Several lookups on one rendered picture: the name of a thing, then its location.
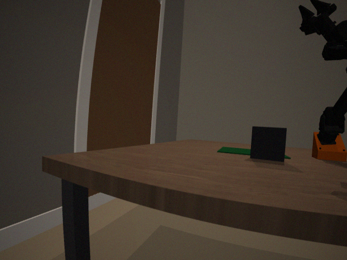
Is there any black square panel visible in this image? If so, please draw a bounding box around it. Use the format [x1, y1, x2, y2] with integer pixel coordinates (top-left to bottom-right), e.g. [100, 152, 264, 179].
[250, 126, 287, 162]

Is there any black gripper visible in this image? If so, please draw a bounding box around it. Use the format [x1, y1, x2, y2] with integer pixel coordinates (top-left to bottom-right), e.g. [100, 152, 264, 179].
[299, 0, 337, 36]

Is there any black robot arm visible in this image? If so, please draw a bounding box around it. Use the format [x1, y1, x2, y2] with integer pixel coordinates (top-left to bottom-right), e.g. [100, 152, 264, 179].
[304, 20, 347, 145]

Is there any green circuit board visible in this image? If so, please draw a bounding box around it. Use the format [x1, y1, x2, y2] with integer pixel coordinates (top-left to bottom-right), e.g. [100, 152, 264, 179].
[217, 147, 291, 159]

